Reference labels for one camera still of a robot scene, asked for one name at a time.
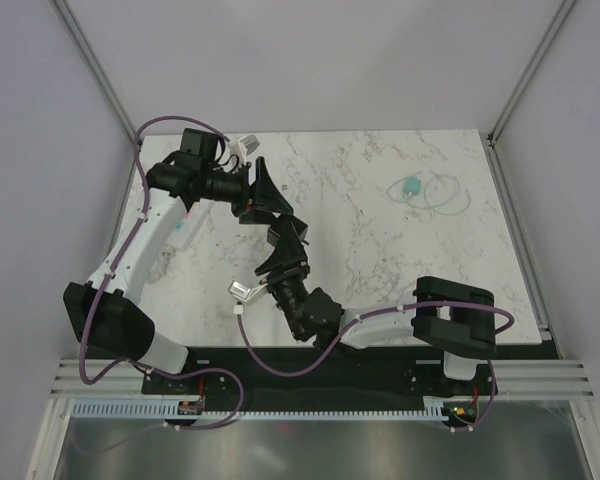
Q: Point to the left aluminium frame post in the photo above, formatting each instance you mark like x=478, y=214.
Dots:
x=78, y=36

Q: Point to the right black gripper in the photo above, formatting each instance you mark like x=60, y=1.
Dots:
x=288, y=253

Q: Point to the right aluminium frame post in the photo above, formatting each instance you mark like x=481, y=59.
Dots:
x=532, y=67

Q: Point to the white power strip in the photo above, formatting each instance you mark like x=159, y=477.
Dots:
x=186, y=230

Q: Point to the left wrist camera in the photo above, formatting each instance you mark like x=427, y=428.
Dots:
x=244, y=146

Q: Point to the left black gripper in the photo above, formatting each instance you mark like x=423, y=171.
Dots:
x=262, y=195

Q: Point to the teal charger adapter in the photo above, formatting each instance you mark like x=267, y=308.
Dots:
x=411, y=186

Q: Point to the white slotted cable duct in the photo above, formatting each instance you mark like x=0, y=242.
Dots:
x=191, y=408

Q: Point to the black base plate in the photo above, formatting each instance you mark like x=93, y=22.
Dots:
x=230, y=378

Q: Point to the aluminium frame post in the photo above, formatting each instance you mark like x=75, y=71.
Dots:
x=532, y=67
x=78, y=36

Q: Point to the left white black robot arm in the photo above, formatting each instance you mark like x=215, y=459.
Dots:
x=104, y=311

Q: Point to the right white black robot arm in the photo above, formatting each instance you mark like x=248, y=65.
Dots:
x=455, y=318

